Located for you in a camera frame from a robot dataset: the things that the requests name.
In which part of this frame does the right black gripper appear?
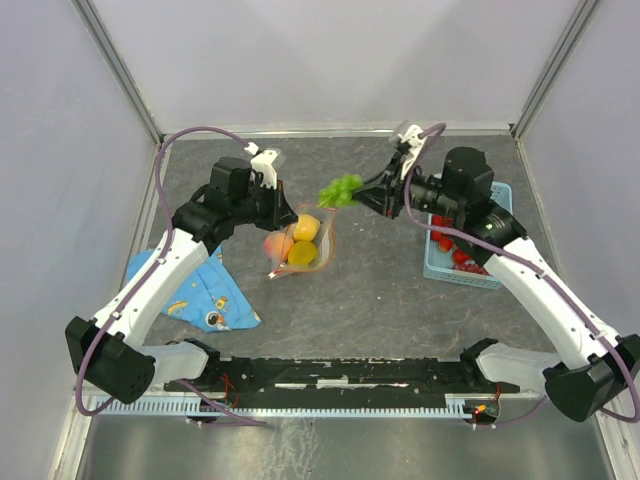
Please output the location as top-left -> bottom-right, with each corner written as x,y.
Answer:
348,152 -> 463,220

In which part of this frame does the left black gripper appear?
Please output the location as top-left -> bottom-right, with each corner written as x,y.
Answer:
231,177 -> 299,232

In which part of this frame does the yellow lemon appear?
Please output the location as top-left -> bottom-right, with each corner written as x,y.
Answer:
292,214 -> 321,242

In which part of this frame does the orange peach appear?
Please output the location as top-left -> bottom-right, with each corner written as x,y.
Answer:
263,232 -> 294,259

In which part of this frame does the clear zip top bag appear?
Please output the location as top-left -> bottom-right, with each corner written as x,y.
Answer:
263,203 -> 337,279

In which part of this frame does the green grapes bunch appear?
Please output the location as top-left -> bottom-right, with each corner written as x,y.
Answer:
317,173 -> 363,208

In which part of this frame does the light blue plastic basket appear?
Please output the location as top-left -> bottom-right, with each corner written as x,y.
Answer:
423,181 -> 513,290

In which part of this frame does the purple grapes bunch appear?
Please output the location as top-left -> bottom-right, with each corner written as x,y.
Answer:
453,263 -> 489,276

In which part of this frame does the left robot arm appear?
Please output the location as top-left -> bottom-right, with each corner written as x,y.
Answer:
65,149 -> 297,404

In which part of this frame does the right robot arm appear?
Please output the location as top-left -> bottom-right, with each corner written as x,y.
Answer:
353,145 -> 639,422

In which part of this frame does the red yellow strawberry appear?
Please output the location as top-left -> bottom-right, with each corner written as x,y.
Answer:
438,236 -> 454,253
452,249 -> 471,265

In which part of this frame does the blue patterned cloth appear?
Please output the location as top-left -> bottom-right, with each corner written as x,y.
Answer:
124,244 -> 262,333

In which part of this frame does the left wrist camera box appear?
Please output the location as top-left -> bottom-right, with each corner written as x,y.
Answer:
244,142 -> 284,189

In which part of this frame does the aluminium frame back rail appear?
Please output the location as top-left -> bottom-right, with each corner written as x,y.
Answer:
160,127 -> 516,142

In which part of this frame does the aluminium frame right post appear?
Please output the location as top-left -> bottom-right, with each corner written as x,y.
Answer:
510,0 -> 601,142

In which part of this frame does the aluminium frame post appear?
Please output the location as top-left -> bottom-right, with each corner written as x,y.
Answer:
71,0 -> 163,145
510,0 -> 601,142

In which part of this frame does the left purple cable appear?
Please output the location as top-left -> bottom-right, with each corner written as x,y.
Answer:
74,125 -> 259,418

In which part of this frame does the aluminium frame left post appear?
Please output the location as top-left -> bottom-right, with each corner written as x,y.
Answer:
71,0 -> 163,145

